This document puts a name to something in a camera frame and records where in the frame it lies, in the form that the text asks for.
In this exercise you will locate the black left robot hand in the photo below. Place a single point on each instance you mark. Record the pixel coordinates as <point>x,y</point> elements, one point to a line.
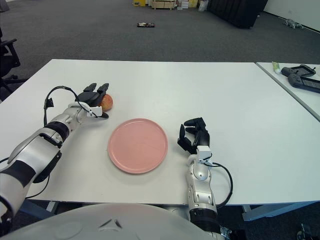
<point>88,97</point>

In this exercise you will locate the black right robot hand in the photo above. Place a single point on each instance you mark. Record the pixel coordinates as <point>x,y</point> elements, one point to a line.
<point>202,136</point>

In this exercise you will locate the red yellow apple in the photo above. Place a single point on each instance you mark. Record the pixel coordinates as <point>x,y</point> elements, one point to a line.
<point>108,103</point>

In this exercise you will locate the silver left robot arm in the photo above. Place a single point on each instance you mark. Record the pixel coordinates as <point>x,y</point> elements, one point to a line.
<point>32,152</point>

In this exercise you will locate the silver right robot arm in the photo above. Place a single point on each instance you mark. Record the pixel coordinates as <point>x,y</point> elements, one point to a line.
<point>200,190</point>

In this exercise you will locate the pink round plate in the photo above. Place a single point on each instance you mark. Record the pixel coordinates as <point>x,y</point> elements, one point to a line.
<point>137,146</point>

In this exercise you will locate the black office chair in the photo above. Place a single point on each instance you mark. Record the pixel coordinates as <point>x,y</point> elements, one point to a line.
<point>7,60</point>

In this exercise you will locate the black flat tray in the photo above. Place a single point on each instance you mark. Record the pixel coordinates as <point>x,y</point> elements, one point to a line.
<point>146,24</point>

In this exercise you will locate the green white tube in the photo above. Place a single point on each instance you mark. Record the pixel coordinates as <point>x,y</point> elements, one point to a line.
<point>276,67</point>

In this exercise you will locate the yellow box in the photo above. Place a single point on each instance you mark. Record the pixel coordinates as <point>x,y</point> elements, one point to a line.
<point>193,3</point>
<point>138,2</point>

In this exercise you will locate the black handheld controller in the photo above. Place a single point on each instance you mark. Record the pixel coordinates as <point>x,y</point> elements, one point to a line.
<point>295,80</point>
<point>287,70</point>

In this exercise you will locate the wooden crate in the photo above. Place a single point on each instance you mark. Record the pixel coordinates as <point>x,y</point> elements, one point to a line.
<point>163,4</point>

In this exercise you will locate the grey robot torso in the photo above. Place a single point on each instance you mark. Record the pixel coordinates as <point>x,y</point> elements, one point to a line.
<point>100,222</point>

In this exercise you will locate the black cabinet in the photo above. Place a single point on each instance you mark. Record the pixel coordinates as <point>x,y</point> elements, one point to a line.
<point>237,11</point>

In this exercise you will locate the white bag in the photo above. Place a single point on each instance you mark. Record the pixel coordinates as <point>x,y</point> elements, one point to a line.
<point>203,5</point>

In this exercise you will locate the white carton stack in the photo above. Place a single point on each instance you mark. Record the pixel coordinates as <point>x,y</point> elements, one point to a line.
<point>183,3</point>

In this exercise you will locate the grey quadruped robot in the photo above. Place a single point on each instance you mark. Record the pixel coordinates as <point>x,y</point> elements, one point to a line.
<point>292,23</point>

